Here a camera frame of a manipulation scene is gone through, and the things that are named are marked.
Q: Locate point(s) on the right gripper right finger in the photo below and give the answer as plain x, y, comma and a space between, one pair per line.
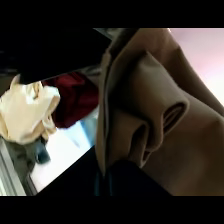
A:
136, 181

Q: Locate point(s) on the brown shirt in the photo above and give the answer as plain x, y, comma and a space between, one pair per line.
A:
173, 100

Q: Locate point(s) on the grey-green garment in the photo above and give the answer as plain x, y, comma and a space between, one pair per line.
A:
23, 156

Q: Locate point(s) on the cream garment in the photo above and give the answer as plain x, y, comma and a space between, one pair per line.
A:
26, 113

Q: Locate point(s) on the red garment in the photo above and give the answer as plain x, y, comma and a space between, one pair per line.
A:
78, 100

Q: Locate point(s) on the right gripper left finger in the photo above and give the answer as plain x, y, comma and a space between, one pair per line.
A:
73, 180

